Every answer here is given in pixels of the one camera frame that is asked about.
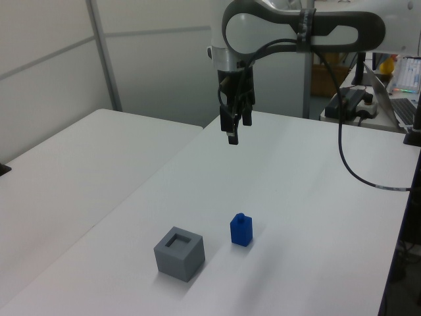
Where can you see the black table edge bracket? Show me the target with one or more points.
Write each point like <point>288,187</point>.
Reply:
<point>4,169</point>

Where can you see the grey partition post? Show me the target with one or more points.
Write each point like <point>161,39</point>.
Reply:
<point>105,59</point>
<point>307,85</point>

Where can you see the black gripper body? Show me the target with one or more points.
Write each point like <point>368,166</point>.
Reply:
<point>245,84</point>

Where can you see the black clamp base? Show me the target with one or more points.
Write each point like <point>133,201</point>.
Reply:
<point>412,136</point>

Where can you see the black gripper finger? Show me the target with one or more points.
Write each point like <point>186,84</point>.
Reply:
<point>227,121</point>
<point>247,116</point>

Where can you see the blue block with knob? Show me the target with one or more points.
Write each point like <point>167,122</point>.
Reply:
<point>241,232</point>

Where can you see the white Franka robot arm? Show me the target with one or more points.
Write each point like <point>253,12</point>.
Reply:
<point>332,23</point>

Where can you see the grey hollow cuboid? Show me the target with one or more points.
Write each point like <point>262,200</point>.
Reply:
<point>179,256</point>

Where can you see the brown cardboard box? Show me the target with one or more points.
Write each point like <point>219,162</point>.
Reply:
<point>325,80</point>

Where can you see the computer monitor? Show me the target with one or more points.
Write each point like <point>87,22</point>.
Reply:
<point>411,74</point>

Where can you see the grey laptop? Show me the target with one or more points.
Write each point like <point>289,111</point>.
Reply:
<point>381,95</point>

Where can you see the yellow round object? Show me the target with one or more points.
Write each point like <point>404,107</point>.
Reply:
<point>387,66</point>

